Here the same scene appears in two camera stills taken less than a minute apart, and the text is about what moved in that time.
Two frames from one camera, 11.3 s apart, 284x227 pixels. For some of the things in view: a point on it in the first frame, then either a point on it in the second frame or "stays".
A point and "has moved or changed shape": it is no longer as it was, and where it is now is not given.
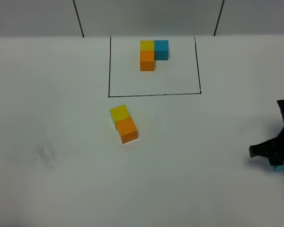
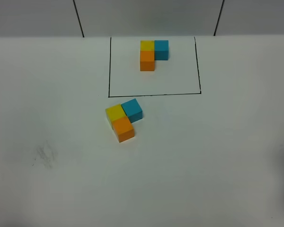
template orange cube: x=147 y=60 stays
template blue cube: x=161 y=49 stays
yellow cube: x=119 y=113 has moved or changed shape
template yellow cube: x=147 y=45 stays
